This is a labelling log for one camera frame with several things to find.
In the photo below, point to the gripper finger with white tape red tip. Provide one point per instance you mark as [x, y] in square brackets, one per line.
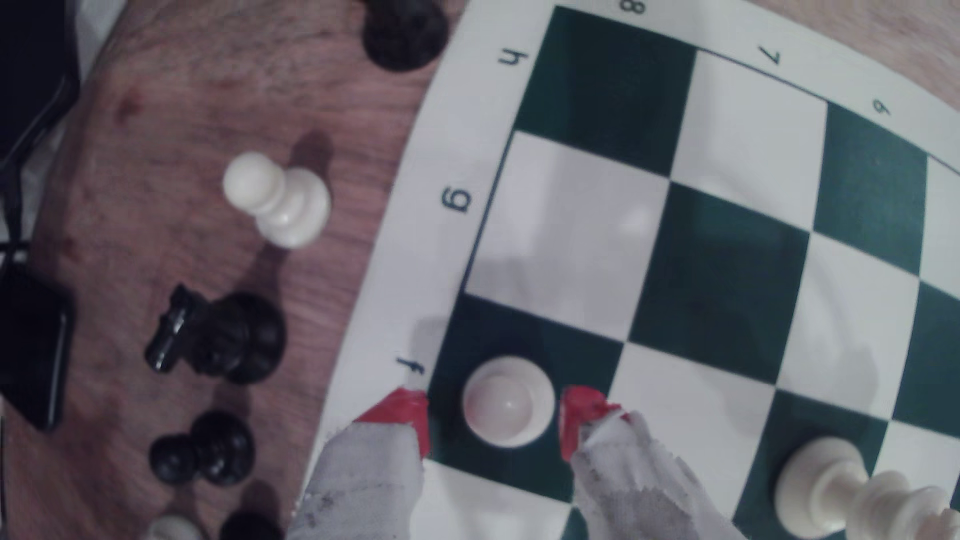
[360, 487]
[630, 487]

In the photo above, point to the white pawn chess piece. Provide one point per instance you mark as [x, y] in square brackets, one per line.
[508, 401]
[289, 202]

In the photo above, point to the black pawn chess piece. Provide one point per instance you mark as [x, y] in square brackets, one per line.
[251, 526]
[217, 446]

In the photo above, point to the tall white chess piece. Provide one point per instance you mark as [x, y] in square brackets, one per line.
[825, 480]

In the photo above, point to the black knight chess piece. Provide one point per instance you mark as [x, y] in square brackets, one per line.
[232, 337]

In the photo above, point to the green white chess mat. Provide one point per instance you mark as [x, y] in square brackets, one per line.
[577, 225]

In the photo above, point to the black box device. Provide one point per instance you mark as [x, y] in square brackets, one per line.
[30, 345]

